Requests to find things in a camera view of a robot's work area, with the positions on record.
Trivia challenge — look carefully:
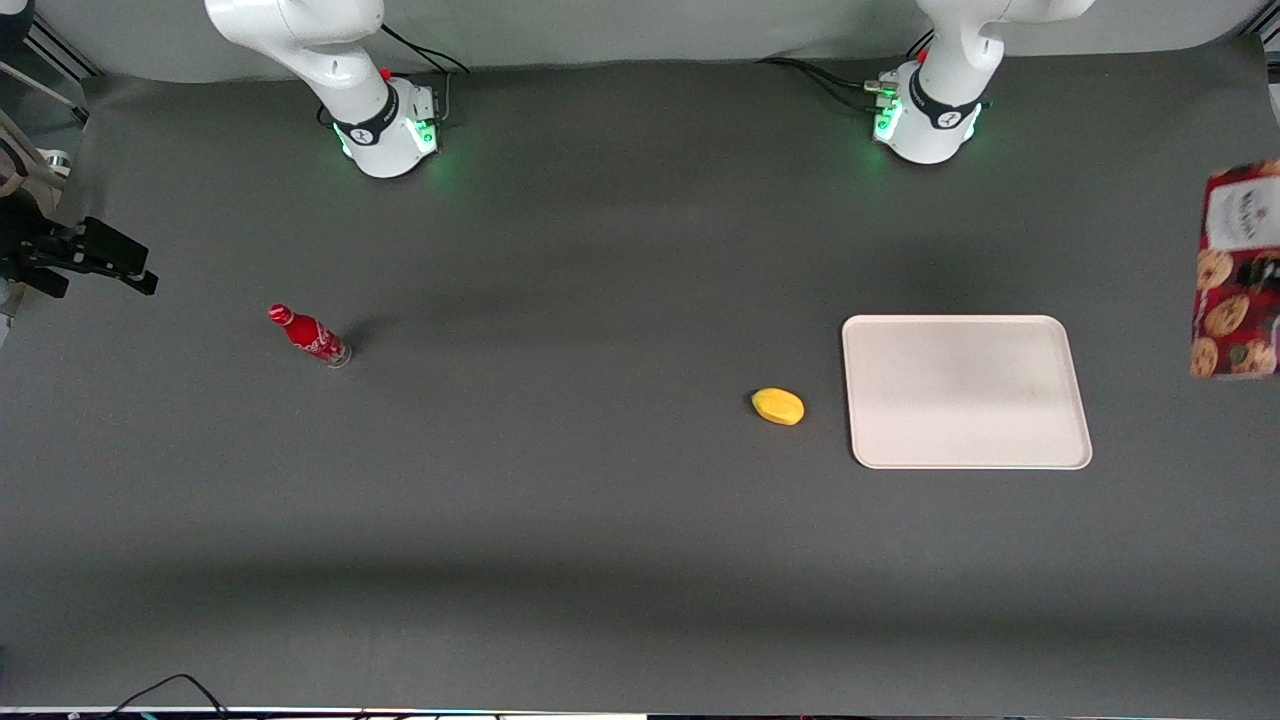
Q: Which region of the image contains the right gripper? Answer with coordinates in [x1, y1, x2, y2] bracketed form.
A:
[0, 190, 160, 300]

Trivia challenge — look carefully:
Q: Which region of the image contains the red cookie box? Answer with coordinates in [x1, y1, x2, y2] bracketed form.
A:
[1189, 158, 1280, 382]

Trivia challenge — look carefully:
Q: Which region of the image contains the white rectangular tray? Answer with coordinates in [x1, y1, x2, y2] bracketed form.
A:
[841, 314, 1094, 471]

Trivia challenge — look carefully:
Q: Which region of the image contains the red cola bottle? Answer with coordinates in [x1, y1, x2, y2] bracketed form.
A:
[267, 303, 353, 369]

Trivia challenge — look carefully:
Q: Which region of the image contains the yellow lemon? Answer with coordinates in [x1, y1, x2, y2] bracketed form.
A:
[751, 388, 806, 427]

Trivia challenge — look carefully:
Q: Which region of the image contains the aluminium frame rail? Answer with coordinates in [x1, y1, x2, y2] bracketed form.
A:
[18, 14, 105, 83]

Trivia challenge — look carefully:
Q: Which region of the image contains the black right arm base cable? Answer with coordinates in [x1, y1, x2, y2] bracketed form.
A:
[378, 24, 472, 123]

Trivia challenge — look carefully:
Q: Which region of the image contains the black arm base cable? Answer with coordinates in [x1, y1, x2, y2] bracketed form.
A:
[754, 56, 901, 113]
[378, 24, 472, 123]

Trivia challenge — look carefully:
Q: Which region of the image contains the black cable at table edge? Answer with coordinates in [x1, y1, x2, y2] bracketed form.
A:
[98, 672, 233, 720]

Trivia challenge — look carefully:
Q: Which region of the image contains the black left arm base cable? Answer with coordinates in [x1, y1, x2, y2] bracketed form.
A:
[754, 56, 901, 113]

